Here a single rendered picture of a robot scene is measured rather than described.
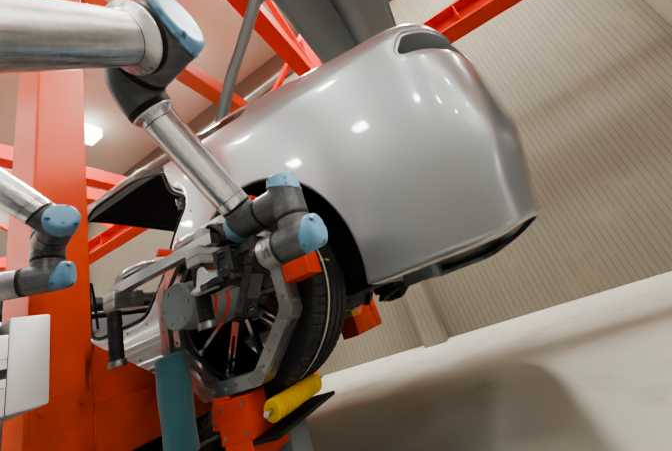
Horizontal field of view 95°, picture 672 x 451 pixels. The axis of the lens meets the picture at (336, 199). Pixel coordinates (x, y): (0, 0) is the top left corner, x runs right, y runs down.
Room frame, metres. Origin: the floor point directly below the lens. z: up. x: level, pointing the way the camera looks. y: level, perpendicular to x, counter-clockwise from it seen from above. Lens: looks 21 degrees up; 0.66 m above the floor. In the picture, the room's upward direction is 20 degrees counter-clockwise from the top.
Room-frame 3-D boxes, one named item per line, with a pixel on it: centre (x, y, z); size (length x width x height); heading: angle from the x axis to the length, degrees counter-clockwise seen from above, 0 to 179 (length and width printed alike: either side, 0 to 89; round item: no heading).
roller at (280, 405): (1.07, 0.32, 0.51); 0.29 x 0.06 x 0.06; 161
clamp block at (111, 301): (0.88, 0.70, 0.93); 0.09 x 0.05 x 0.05; 161
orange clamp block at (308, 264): (0.92, 0.17, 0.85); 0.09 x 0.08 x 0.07; 71
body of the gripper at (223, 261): (0.69, 0.25, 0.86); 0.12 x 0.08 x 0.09; 71
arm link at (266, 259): (0.67, 0.18, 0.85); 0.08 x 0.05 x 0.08; 161
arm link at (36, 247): (0.75, 0.80, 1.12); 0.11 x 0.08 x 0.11; 56
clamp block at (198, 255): (0.77, 0.38, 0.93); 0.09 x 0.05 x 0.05; 161
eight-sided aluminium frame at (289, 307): (1.02, 0.47, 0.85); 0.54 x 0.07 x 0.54; 71
